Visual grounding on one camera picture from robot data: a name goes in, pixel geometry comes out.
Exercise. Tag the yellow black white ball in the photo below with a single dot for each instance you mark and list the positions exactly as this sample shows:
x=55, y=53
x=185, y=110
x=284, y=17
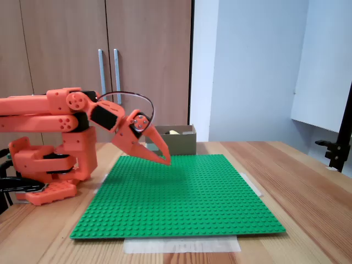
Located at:
x=173, y=132

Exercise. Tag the cardboard box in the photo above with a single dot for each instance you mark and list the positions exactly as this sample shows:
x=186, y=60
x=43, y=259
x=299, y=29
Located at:
x=184, y=145

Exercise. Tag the masking tape strip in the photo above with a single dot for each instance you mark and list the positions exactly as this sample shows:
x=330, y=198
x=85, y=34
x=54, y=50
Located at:
x=178, y=245
x=100, y=184
x=251, y=184

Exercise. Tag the green studded baseplate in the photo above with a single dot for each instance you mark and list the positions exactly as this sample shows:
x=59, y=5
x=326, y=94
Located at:
x=178, y=198

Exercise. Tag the wooden cabinet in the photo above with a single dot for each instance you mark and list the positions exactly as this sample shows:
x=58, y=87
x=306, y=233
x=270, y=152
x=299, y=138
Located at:
x=151, y=41

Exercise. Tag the white wall panel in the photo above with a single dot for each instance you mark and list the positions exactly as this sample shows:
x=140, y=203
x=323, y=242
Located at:
x=321, y=82

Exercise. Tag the black camera stand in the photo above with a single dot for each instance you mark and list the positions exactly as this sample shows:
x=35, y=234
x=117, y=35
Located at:
x=335, y=154

